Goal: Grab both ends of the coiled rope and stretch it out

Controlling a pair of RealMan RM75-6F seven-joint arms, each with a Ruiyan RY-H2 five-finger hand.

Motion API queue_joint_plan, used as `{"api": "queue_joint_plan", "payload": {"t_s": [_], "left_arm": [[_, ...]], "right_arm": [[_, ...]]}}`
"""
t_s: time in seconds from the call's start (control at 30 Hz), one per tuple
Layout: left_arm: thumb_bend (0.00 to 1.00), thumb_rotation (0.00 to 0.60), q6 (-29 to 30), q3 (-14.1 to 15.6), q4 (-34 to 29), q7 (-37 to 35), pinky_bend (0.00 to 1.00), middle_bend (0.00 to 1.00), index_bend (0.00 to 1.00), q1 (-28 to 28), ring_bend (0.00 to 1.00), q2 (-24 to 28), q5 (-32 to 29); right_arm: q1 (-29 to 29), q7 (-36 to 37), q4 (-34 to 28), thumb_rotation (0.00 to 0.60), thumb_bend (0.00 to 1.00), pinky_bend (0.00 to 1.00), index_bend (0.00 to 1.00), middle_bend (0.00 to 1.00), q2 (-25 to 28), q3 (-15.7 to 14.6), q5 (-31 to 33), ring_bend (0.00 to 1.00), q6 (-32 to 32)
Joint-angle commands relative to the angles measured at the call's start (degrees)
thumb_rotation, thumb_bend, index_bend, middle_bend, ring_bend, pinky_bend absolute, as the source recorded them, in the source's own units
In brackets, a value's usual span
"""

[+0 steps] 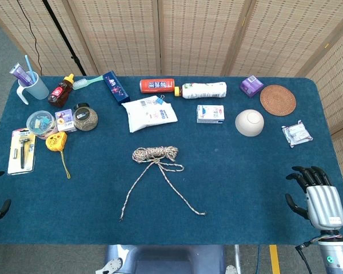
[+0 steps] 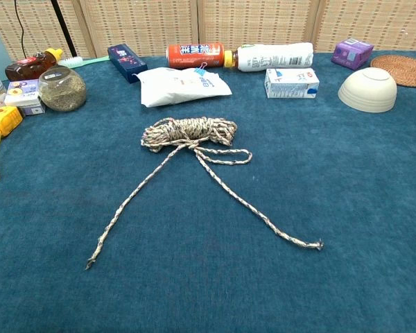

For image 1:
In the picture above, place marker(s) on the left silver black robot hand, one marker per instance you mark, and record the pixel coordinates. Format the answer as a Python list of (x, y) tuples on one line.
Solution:
[(5, 208)]

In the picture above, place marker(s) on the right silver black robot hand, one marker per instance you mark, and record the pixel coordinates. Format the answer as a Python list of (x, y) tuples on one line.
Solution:
[(323, 205)]

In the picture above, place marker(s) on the razor in blister pack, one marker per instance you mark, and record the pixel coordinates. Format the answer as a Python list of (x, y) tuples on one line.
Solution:
[(21, 151)]

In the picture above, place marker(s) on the white wrapped snack packet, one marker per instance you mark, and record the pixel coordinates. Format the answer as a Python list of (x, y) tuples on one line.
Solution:
[(297, 134)]

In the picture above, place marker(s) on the clear round clip container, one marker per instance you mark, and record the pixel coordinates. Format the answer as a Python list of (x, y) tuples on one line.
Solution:
[(41, 124)]

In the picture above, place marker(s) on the small white purple box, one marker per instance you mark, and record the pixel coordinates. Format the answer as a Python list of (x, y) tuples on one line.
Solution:
[(65, 121)]

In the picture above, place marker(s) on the beige upturned bowl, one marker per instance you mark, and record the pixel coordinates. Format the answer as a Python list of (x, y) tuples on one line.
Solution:
[(250, 124)]

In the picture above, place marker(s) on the round brown woven coaster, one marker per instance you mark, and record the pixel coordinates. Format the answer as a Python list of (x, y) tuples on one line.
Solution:
[(278, 100)]

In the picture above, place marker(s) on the glass jar black lid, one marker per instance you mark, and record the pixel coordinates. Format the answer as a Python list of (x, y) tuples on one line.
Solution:
[(85, 120)]

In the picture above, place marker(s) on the brown syrup bottle yellow cap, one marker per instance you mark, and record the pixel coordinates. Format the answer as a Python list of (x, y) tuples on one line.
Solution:
[(60, 94)]

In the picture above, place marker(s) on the purple toothpaste tube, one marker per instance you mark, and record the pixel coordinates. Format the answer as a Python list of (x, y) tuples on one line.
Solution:
[(20, 74)]

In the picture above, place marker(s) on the purple carton box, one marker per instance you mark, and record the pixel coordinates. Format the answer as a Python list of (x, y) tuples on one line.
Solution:
[(251, 85)]

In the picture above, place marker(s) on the light blue toothbrush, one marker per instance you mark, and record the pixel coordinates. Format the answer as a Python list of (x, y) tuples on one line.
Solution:
[(28, 65)]

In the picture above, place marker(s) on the white blue milk carton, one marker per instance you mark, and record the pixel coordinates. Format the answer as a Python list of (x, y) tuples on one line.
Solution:
[(210, 114)]

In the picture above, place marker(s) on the mint green brush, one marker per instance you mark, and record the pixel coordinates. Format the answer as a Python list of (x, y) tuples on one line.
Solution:
[(81, 83)]

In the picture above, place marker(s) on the blue felt table cover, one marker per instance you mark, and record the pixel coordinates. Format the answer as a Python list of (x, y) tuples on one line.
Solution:
[(171, 194)]

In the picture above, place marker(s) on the dark blue rectangular box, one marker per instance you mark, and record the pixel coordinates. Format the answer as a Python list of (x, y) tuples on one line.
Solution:
[(115, 87)]

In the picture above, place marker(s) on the white bottle yellow cap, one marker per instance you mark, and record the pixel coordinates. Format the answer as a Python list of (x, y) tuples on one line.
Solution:
[(205, 90)]

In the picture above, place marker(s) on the blue-grey robot torso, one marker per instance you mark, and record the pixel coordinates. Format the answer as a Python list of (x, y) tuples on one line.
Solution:
[(165, 261)]

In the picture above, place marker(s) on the white plastic pouch bag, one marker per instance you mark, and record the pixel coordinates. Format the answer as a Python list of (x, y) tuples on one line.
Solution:
[(148, 115)]

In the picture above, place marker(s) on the black stand pole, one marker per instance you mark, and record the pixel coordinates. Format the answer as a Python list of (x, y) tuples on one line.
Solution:
[(60, 31)]

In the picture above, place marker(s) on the blue binder clip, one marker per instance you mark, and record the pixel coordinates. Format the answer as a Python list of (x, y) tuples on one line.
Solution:
[(160, 100)]

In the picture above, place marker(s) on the orange drink can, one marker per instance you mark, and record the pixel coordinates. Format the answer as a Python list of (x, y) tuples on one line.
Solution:
[(157, 85)]

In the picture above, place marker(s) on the white perforated metal bracket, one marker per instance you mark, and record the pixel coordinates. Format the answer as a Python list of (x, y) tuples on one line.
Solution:
[(111, 265), (231, 269)]

